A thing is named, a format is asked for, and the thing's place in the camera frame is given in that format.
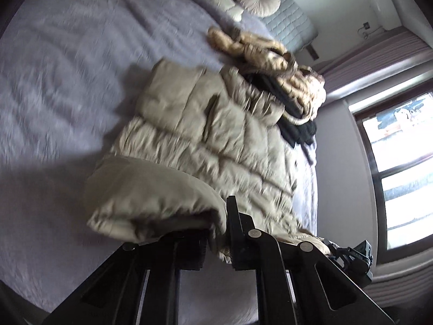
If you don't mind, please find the beige puffer jacket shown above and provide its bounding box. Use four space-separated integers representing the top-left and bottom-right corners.
84 60 330 262

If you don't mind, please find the black folded garment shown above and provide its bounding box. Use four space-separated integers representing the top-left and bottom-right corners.
243 73 317 148

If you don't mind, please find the cream striped fur-trimmed coat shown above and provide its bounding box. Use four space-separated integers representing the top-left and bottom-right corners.
207 27 327 120

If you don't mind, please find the grey quilted headboard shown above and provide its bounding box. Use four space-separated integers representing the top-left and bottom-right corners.
199 0 319 54

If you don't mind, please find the lavender embossed bedspread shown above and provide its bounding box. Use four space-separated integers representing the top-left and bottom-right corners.
0 0 321 325

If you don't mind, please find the window with dark frame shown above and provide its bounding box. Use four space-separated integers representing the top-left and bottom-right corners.
354 80 432 264

